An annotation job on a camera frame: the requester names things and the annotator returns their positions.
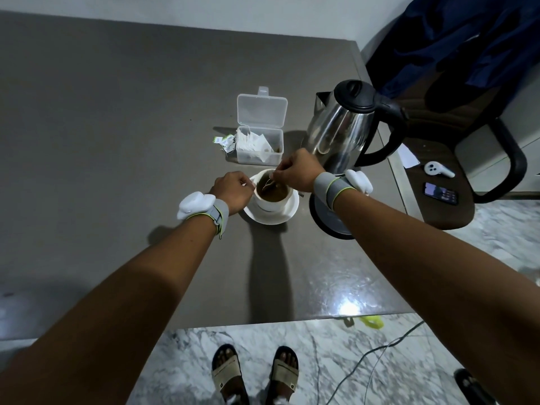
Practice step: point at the person's sandalled foot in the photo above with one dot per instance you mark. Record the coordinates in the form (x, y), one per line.
(228, 375)
(284, 375)

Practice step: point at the dark blue jacket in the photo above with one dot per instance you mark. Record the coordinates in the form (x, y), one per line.
(443, 29)

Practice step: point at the steel electric kettle black lid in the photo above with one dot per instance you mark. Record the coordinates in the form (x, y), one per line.
(337, 134)

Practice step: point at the person's left sandalled foot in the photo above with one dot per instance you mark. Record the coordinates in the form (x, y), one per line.
(228, 375)

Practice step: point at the brown office chair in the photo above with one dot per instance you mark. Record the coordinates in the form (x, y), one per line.
(443, 215)

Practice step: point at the person's right sandalled foot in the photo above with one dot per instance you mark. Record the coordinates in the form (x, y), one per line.
(284, 375)

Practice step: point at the black sandal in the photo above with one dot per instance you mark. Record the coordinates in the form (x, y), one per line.
(472, 388)

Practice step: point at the brown wet tea bag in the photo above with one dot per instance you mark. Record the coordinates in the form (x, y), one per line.
(270, 189)

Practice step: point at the person's right forearm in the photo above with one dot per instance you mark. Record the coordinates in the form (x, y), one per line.
(422, 265)

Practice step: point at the person's left forearm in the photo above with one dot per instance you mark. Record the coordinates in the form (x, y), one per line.
(105, 316)

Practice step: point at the person's left hand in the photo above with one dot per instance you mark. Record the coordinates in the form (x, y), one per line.
(234, 191)

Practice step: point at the person's right hand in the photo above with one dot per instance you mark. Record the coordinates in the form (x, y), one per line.
(299, 170)

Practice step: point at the white saucer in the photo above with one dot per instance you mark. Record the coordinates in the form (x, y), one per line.
(270, 219)

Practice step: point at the white paper sheet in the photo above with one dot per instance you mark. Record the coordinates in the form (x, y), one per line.
(408, 158)

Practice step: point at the clear plastic tea bag box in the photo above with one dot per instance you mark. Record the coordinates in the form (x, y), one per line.
(261, 109)

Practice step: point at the white ceramic cup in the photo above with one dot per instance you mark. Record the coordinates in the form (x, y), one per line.
(270, 206)

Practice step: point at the black kettle base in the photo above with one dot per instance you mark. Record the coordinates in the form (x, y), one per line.
(325, 219)

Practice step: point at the black smartphone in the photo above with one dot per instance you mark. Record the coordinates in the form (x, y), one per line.
(441, 194)

